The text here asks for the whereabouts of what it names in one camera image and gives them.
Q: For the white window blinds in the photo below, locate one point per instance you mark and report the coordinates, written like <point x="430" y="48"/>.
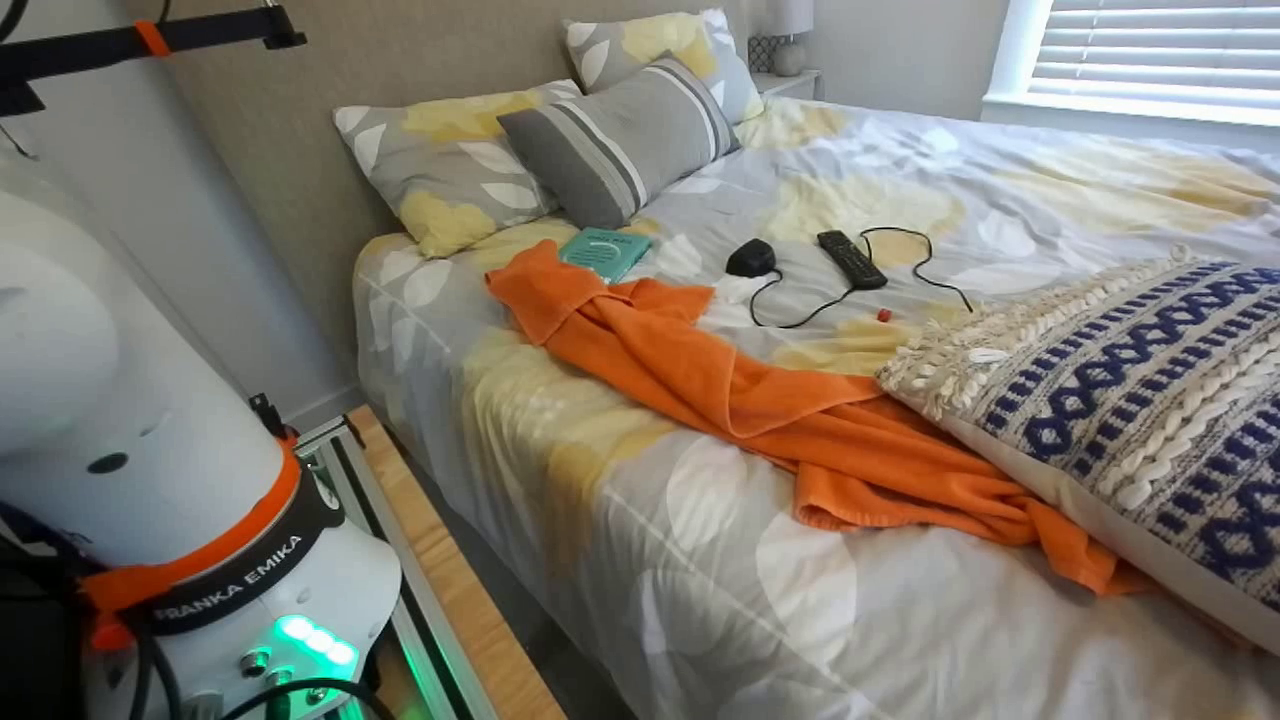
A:
<point x="1215" y="52"/>

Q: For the bed with floral comforter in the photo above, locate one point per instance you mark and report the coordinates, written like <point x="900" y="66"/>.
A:
<point x="677" y="557"/>

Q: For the grey upholstered headboard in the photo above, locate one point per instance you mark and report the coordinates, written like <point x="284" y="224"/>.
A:
<point x="269" y="113"/>

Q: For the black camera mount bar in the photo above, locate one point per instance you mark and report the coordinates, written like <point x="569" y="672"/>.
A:
<point x="29" y="63"/>

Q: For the black charger with cable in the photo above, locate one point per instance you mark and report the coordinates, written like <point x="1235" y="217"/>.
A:
<point x="761" y="263"/>

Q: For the bedside lamp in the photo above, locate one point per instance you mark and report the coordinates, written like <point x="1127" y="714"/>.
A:
<point x="777" y="43"/>

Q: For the rear floral pillow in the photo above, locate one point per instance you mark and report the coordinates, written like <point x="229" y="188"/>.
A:
<point x="703" y="43"/>

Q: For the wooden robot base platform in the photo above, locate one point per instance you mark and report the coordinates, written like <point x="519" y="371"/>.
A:
<point x="445" y="652"/>

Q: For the grey striped pillow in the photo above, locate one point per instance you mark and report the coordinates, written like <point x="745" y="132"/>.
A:
<point x="611" y="152"/>

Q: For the blue white patterned pillow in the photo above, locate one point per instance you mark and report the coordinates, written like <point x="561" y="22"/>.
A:
<point x="1147" y="404"/>

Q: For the black remote control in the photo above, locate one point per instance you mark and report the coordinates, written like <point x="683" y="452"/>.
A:
<point x="858" y="269"/>

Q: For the orange towel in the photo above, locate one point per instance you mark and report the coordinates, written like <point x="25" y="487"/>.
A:
<point x="858" y="459"/>

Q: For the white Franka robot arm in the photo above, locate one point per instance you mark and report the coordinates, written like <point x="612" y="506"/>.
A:
<point x="213" y="570"/>

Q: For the yellow grey floral pillow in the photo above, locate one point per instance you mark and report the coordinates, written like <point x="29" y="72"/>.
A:
<point x="445" y="166"/>

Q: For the teal booklet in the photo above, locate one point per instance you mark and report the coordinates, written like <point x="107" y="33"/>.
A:
<point x="606" y="253"/>

